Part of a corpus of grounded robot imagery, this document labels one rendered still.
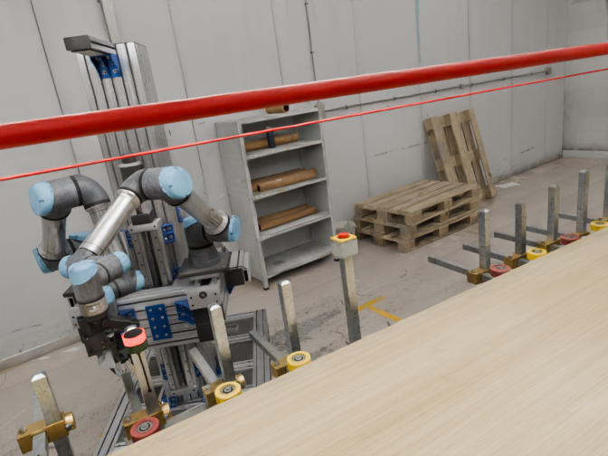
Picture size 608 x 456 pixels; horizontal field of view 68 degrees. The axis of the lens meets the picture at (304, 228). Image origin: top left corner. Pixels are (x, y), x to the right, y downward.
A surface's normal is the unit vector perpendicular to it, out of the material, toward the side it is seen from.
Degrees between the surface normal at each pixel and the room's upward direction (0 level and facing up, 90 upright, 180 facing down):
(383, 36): 90
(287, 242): 90
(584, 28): 90
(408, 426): 0
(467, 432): 0
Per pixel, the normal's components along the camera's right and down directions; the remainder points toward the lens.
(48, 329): 0.58, 0.17
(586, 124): -0.80, 0.28
